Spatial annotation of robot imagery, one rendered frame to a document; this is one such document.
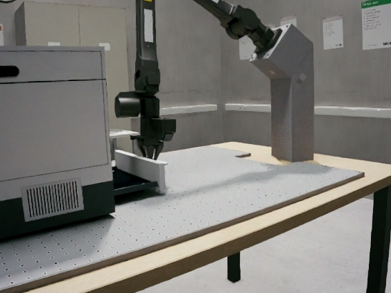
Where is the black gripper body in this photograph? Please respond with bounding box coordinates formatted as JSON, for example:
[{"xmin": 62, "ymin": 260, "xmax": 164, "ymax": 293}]
[{"xmin": 130, "ymin": 116, "xmax": 164, "ymax": 145}]

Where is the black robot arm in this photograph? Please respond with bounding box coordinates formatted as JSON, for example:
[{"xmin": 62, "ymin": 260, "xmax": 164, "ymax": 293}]
[{"xmin": 114, "ymin": 0, "xmax": 283, "ymax": 141}]

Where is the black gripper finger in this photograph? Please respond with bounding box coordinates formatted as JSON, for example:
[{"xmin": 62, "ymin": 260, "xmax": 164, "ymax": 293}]
[
  {"xmin": 152, "ymin": 144, "xmax": 164, "ymax": 160},
  {"xmin": 137, "ymin": 143, "xmax": 153, "ymax": 159}
]

